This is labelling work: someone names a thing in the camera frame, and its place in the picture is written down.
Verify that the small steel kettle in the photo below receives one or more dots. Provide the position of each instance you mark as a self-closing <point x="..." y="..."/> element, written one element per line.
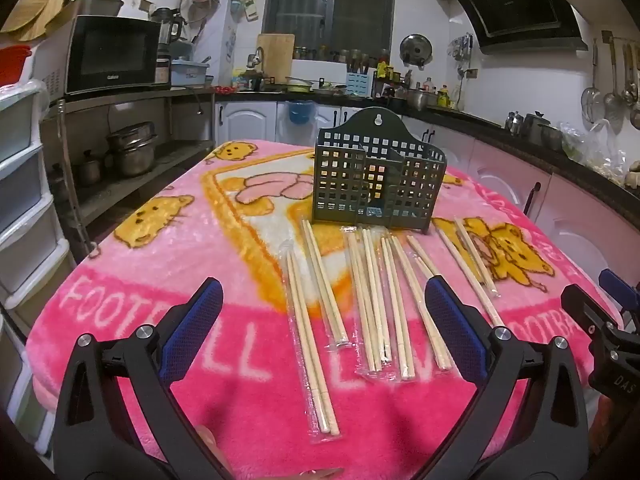
<point x="514" y="124"/>

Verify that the blue knife holder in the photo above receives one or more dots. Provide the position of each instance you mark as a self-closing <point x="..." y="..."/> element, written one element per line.
<point x="359" y="85"/>

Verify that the steel faucet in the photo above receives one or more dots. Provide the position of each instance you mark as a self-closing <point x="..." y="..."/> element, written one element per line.
<point x="256" y="56"/>

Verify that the steel ladle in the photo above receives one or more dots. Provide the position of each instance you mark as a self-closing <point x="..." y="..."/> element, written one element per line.
<point x="628" y="92"/>
<point x="612" y="115"/>
<point x="635" y="115"/>

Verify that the white kitchen cabinets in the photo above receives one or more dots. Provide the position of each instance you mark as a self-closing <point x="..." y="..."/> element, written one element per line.
<point x="250" y="120"/>

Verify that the black kitchen countertop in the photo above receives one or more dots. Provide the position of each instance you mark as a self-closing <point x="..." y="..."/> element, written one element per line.
<point x="590" y="185"/>

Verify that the metal shelf rack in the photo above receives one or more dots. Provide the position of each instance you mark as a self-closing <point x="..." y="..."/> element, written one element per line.
<point x="130" y="96"/>

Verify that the blue hanging bin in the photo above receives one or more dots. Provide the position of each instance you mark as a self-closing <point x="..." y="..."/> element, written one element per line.
<point x="301" y="112"/>

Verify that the white enamel pot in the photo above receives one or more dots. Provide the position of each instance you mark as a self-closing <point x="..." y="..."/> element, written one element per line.
<point x="298" y="84"/>

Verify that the row of spice jars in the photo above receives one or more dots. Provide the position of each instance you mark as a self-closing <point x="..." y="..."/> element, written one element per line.
<point x="325" y="54"/>

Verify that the stacked steel pots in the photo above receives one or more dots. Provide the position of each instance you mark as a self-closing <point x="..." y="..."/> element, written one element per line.
<point x="132" y="152"/>

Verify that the steel cooking pot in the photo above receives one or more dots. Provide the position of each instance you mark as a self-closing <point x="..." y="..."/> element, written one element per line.
<point x="417" y="100"/>

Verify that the ginger roots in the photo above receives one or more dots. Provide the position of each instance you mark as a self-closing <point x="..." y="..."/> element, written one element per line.
<point x="632" y="175"/>

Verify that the steel pot lid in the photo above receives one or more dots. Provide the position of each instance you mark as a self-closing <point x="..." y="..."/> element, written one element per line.
<point x="416" y="50"/>

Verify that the small dark pot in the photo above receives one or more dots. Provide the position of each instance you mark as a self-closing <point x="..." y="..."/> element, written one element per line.
<point x="92" y="170"/>

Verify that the large steel kettle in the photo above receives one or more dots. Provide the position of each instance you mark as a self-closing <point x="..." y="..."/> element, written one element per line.
<point x="535" y="130"/>

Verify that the black range hood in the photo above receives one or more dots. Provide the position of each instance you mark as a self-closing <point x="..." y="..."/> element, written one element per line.
<point x="515" y="5"/>

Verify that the blender jug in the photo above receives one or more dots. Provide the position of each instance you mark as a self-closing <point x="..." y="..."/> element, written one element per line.
<point x="167" y="27"/>

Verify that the group of chopsticks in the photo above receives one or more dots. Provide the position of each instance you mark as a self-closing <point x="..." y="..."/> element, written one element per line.
<point x="325" y="285"/>

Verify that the white plastic drawer unit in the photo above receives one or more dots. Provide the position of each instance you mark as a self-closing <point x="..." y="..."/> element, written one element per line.
<point x="20" y="185"/>

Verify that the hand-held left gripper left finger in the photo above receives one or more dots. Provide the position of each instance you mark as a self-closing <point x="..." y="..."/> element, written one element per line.
<point x="192" y="330"/>

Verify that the pink printed blanket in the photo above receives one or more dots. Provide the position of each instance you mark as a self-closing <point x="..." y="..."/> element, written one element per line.
<point x="150" y="270"/>

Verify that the grey lidded pot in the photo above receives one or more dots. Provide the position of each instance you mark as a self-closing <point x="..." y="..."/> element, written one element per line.
<point x="100" y="5"/>

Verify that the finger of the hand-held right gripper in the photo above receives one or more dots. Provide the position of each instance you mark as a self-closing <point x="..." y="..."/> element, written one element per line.
<point x="622" y="292"/>
<point x="590" y="312"/>

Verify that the black microwave oven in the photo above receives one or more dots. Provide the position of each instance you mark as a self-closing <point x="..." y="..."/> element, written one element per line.
<point x="115" y="52"/>

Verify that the steel saucepan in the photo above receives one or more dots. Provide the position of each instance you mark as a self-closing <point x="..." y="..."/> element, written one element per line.
<point x="552" y="139"/>

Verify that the person's left hand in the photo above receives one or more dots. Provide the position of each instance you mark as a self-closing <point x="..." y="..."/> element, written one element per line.
<point x="210" y="442"/>

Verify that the blue plastic dish tray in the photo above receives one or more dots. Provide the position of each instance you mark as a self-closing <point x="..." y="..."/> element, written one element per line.
<point x="190" y="72"/>

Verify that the green plastic utensil holder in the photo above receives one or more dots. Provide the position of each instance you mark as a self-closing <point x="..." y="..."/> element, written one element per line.
<point x="340" y="180"/>

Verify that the dark kitchen window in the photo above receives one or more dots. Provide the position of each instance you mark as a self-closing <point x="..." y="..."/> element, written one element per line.
<point x="300" y="5"/>

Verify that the round wooden board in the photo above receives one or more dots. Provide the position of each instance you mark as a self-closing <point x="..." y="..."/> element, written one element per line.
<point x="35" y="0"/>

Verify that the wooden cutting board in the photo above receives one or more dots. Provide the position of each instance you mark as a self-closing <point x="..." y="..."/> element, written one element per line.
<point x="275" y="57"/>

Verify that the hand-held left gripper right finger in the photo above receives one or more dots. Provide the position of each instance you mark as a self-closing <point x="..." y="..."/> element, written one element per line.
<point x="455" y="330"/>

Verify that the yellow bottle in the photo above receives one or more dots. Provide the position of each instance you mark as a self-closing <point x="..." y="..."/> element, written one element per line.
<point x="385" y="71"/>

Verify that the red plastic basin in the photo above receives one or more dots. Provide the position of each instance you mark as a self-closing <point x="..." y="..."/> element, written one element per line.
<point x="15" y="65"/>

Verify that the pink kitchen cabinets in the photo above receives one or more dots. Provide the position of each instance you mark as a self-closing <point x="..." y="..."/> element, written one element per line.
<point x="565" y="220"/>

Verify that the clear plastic food bag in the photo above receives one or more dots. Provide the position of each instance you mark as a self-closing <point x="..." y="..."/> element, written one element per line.
<point x="575" y="145"/>

